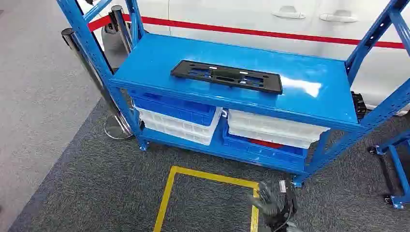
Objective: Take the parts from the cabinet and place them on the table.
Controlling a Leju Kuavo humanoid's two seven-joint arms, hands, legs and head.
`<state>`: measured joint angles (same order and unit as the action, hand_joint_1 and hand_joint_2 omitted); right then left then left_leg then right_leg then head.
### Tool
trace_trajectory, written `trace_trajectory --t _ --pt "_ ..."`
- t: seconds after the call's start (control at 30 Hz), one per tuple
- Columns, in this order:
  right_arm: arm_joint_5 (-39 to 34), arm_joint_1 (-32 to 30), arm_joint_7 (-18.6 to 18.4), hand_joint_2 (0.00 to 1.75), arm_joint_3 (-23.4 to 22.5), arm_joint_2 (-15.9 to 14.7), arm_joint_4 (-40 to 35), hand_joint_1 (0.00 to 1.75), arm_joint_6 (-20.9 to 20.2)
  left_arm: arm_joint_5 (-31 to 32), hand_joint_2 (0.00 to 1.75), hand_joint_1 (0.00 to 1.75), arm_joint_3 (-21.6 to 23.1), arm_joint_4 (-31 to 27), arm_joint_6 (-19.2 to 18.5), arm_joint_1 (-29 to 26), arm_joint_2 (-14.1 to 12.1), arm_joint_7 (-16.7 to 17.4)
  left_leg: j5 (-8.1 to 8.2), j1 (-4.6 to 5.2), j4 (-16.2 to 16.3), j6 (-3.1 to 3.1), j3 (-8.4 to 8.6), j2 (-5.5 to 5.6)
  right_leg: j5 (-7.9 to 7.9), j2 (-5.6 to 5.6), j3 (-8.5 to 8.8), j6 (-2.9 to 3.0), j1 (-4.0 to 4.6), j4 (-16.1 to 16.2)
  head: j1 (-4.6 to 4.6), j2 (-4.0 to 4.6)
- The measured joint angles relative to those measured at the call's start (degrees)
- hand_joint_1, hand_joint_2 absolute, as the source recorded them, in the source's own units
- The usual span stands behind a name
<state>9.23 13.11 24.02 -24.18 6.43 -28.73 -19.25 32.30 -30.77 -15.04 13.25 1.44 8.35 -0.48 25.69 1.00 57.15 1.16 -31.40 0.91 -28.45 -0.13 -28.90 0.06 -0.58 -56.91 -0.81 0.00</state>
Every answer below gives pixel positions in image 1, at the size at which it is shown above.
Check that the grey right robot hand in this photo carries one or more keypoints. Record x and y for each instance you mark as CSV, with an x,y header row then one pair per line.
x,y
272,201

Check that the black plastic plate frame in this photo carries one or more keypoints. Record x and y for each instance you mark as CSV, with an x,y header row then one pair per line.
x,y
224,76

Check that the blue plastic bin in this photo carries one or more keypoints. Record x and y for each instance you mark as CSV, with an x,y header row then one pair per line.
x,y
256,150
179,109

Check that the red part in bin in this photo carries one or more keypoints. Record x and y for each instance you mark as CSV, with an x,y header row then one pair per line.
x,y
266,143

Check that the white plastic bin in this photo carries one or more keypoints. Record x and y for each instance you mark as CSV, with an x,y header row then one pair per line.
x,y
179,136
192,126
272,126

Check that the blue steel shelf rack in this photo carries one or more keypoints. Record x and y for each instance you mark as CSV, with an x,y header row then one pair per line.
x,y
398,166
179,57

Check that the red barrier belt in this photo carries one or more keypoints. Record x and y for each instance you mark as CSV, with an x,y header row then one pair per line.
x,y
256,32

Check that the white car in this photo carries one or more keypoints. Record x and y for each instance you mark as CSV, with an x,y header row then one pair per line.
x,y
243,16

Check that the chrome stanchion post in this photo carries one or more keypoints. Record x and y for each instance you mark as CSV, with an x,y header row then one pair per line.
x,y
121,25
93,73

